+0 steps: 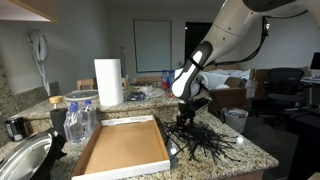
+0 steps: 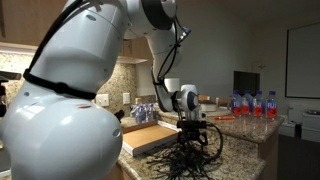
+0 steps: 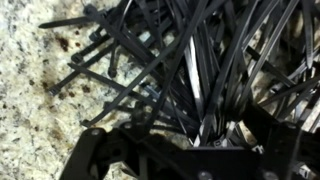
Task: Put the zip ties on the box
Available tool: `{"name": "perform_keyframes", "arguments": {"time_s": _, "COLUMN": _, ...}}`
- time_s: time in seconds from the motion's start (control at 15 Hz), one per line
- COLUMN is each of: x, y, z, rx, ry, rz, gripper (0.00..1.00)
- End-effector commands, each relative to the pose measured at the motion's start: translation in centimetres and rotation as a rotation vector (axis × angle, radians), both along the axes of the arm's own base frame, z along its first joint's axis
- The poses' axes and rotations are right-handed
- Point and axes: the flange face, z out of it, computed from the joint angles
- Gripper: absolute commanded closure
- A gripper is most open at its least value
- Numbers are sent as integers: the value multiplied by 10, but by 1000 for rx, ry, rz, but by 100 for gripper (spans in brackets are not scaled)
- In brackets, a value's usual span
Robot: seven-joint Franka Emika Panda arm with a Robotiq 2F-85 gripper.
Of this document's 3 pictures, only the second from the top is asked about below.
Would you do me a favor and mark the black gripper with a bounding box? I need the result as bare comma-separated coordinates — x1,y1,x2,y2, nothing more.
179,127,209,148

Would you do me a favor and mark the black zip tie pile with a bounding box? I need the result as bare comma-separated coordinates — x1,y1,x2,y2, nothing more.
146,139,223,180

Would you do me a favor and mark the flat cardboard box white rim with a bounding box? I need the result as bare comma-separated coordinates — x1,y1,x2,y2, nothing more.
121,120,181,158

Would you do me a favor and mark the white rectangular container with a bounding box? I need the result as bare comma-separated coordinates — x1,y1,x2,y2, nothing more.
199,103,218,112

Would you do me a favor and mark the orange marker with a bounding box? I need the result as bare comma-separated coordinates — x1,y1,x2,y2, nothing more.
213,115,236,121

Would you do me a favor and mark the Fiji water bottle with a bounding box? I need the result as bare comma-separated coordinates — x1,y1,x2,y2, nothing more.
265,90,279,120
230,89,243,118
253,90,265,118
242,89,254,117

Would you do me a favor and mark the white paper towel roll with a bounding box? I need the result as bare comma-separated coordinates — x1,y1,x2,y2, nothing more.
164,78,181,94

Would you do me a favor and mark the black television screen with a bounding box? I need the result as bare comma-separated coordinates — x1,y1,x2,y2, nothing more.
233,70,261,98

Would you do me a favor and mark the black kitchen appliance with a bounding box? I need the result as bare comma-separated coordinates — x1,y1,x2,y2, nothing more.
114,109,125,124

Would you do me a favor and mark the wooden upper cabinet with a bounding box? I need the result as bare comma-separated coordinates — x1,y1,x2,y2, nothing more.
0,0,149,65

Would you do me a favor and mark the white low furniture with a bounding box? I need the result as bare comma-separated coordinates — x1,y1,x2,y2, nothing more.
278,105,320,144

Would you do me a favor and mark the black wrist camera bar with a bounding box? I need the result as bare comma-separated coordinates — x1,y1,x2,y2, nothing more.
176,120,207,129

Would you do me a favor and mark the white light switch plate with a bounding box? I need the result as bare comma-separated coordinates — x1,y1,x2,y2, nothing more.
122,92,131,105

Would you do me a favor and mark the white wall outlet plate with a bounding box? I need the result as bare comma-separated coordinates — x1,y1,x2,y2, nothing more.
95,93,110,108

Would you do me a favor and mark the wall whiteboard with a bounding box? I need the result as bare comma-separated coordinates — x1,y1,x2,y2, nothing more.
285,22,320,100

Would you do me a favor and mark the black robot cable harness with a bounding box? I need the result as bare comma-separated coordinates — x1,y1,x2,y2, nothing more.
22,0,224,162

